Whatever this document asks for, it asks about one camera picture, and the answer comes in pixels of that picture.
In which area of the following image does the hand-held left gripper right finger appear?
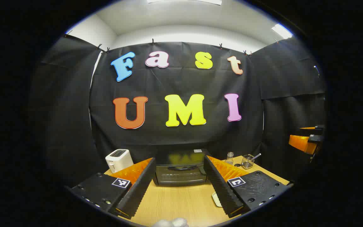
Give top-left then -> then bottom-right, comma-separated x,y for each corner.
203,155 -> 295,218

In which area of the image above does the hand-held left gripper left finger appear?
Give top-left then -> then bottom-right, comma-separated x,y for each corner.
69,157 -> 157,220

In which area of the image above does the white square plate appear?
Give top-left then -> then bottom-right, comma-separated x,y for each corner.
212,192 -> 223,207

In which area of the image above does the black electric oven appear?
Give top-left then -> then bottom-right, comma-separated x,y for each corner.
152,149 -> 212,186

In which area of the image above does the white toaster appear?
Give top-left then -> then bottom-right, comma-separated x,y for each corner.
105,149 -> 134,174

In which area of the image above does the ceiling light panel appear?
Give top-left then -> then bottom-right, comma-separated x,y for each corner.
147,0 -> 222,5
271,24 -> 293,39

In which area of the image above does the black backdrop cloth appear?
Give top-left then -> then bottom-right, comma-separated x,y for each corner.
29,34 -> 327,189

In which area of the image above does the metal wire utensil holder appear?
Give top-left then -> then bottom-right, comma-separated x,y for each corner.
241,154 -> 255,169

